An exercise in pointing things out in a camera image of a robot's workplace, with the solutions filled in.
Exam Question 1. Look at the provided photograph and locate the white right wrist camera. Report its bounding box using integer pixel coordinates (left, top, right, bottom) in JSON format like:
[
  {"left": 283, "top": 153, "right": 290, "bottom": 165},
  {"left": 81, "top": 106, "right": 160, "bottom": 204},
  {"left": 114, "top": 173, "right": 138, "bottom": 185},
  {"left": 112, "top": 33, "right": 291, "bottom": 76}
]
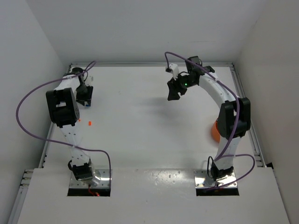
[{"left": 165, "top": 63, "right": 179, "bottom": 80}]

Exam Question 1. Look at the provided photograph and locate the black right base cable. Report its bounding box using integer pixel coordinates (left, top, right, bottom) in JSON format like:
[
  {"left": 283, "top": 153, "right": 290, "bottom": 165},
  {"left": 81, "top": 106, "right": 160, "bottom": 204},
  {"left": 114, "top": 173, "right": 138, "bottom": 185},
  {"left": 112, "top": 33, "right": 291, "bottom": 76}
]
[{"left": 206, "top": 155, "right": 217, "bottom": 178}]

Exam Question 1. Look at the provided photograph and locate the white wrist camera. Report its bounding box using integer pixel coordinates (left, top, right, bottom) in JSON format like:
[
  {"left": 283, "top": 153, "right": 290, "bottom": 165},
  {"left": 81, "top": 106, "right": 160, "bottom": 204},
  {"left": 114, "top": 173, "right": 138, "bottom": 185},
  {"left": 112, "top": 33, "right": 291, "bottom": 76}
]
[
  {"left": 85, "top": 76, "right": 93, "bottom": 86},
  {"left": 165, "top": 63, "right": 179, "bottom": 80}
]

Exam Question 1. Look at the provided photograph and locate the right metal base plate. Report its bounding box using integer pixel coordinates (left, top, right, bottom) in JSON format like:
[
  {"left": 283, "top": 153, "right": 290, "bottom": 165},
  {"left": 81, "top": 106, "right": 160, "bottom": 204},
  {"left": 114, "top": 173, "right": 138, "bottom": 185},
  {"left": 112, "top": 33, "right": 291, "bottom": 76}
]
[{"left": 194, "top": 169, "right": 237, "bottom": 189}]

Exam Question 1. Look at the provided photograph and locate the orange round divided container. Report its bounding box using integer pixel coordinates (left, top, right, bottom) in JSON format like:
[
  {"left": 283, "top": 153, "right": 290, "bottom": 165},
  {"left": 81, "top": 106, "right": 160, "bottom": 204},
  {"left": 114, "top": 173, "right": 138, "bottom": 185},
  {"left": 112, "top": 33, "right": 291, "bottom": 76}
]
[{"left": 211, "top": 120, "right": 220, "bottom": 143}]

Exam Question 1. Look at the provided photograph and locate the aluminium frame rail right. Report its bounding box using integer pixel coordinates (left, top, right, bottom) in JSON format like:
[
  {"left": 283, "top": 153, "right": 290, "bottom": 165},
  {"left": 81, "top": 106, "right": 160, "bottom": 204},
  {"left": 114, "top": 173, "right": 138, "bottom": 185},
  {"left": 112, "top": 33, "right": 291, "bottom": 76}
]
[{"left": 230, "top": 63, "right": 267, "bottom": 168}]

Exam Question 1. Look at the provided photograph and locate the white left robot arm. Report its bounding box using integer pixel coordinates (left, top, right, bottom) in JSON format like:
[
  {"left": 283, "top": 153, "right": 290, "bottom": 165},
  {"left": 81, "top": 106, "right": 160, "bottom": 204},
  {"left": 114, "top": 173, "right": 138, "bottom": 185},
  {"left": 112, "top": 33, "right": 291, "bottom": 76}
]
[{"left": 46, "top": 67, "right": 98, "bottom": 187}]

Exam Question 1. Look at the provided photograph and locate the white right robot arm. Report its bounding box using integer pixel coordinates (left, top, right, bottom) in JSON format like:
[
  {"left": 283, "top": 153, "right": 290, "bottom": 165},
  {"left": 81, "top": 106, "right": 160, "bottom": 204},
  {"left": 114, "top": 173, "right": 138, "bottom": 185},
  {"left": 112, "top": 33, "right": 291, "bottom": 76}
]
[{"left": 165, "top": 56, "right": 251, "bottom": 181}]

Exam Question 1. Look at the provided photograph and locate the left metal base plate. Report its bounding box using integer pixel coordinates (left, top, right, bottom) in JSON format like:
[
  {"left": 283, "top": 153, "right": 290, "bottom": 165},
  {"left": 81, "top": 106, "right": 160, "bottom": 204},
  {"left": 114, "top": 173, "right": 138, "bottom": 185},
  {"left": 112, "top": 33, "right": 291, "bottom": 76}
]
[{"left": 69, "top": 169, "right": 110, "bottom": 189}]

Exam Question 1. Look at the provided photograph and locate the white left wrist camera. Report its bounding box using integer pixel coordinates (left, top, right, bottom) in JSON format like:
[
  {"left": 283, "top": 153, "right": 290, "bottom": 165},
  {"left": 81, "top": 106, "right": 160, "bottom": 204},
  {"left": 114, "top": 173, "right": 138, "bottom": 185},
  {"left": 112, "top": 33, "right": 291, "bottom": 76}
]
[{"left": 85, "top": 76, "right": 93, "bottom": 86}]

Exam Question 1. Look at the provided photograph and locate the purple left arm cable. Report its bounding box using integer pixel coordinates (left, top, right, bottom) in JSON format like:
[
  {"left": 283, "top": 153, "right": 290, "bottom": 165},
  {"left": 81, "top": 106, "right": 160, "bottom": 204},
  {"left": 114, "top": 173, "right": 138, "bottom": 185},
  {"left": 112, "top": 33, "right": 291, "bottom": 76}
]
[{"left": 15, "top": 60, "right": 111, "bottom": 171}]

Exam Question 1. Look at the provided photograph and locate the metal base plate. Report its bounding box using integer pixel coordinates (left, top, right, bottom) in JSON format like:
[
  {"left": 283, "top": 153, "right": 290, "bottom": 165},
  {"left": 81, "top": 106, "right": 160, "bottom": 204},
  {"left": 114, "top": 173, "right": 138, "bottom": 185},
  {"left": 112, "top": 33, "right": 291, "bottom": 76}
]
[
  {"left": 69, "top": 169, "right": 110, "bottom": 189},
  {"left": 194, "top": 169, "right": 237, "bottom": 189}
]

